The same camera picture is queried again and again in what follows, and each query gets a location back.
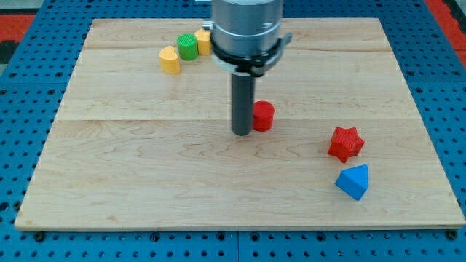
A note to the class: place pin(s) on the yellow heart block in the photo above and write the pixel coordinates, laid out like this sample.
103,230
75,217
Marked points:
169,60

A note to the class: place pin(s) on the yellow block behind arm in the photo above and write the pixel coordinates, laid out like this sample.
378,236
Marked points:
203,42

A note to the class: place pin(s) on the green cylinder block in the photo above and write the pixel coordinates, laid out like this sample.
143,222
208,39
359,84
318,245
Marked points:
187,46

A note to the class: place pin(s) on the red star block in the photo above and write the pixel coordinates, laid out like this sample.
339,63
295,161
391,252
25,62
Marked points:
345,143

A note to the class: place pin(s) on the red cylinder block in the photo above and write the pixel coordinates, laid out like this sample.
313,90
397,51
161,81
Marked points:
263,115

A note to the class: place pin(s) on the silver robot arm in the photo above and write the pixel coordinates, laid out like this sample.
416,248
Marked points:
246,42

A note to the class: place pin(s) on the blue triangular prism block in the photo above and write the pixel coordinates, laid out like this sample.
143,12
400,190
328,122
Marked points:
354,181

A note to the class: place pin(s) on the light wooden board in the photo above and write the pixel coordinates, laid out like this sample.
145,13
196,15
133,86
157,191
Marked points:
135,149

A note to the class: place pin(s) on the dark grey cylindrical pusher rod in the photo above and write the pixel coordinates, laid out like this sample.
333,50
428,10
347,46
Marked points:
243,93

